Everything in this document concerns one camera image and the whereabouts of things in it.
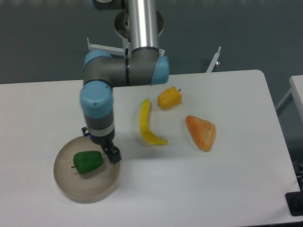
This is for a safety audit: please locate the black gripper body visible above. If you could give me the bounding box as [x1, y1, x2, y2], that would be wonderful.
[81, 127, 115, 147]

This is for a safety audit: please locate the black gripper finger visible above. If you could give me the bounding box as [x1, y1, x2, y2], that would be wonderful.
[102, 142, 122, 164]

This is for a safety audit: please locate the green bell pepper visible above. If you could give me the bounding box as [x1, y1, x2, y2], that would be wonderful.
[72, 150, 103, 174]

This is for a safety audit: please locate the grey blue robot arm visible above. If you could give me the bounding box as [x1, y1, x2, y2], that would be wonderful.
[80, 0, 169, 164]

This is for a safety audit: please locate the beige round plate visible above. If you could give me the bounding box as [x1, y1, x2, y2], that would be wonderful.
[53, 136, 121, 203]

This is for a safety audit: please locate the yellow bell pepper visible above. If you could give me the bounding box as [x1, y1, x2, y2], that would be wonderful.
[157, 86, 182, 110]

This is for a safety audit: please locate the yellow banana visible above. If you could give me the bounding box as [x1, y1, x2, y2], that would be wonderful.
[139, 98, 168, 146]

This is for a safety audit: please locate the orange segment toy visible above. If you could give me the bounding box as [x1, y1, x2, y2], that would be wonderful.
[185, 115, 216, 152]

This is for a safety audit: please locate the black clamp device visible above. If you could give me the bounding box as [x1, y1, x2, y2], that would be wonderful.
[285, 191, 303, 217]

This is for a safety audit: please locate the white side table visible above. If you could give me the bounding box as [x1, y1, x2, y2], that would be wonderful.
[275, 75, 303, 119]

